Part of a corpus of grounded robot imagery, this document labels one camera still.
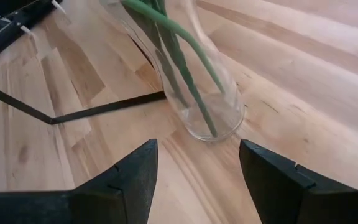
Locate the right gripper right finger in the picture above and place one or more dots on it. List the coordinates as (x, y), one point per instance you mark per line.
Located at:
(278, 186)

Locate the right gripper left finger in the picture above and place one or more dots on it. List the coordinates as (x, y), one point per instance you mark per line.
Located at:
(120, 193)

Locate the purple artificial flower bunch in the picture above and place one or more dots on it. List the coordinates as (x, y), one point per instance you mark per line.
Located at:
(194, 93)

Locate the dark red artificial tulip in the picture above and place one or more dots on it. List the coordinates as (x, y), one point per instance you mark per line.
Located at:
(172, 26)

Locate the clear glass vase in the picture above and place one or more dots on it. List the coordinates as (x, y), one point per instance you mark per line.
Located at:
(213, 118)

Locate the wooden shelf with black frame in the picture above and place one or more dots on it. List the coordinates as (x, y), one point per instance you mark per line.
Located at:
(104, 108)

